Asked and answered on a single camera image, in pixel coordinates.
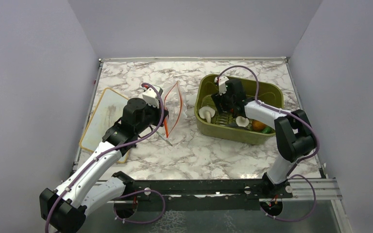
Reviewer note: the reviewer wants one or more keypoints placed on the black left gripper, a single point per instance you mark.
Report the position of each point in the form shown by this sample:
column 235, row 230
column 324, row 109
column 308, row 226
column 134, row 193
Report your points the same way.
column 158, row 111

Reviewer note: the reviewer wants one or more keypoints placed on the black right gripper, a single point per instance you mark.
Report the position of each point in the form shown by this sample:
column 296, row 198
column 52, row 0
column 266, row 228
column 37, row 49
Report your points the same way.
column 218, row 99

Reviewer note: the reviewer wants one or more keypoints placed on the clear zip top bag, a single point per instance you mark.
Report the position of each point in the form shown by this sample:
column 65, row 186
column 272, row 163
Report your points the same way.
column 174, row 103

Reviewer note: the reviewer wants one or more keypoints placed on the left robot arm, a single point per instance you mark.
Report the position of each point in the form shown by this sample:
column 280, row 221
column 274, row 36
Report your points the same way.
column 67, row 206

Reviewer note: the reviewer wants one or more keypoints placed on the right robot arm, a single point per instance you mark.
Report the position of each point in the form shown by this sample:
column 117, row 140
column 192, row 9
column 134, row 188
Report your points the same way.
column 294, row 135

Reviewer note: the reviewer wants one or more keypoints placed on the white toy mushroom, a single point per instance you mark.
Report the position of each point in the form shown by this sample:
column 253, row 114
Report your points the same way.
column 242, row 121
column 207, row 113

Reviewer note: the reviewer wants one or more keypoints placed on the olive green plastic bin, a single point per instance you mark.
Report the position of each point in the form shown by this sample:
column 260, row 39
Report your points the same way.
column 268, row 93

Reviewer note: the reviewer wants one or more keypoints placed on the green toy vegetable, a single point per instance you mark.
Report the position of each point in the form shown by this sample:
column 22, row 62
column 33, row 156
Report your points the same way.
column 267, row 130

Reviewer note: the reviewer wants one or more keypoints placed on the white cutting board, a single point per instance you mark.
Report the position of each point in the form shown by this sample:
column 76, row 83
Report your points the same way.
column 107, row 111

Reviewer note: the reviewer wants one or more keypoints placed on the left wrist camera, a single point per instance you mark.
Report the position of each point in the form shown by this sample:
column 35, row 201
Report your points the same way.
column 152, row 95

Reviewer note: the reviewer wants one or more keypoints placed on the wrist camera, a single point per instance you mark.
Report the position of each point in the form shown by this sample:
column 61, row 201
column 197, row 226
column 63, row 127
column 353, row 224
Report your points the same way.
column 221, row 82
column 152, row 95

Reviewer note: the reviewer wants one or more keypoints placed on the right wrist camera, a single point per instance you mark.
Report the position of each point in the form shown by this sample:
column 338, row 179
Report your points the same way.
column 221, row 82

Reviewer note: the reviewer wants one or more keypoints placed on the black base frame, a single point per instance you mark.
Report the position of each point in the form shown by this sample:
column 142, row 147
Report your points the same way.
column 193, row 195

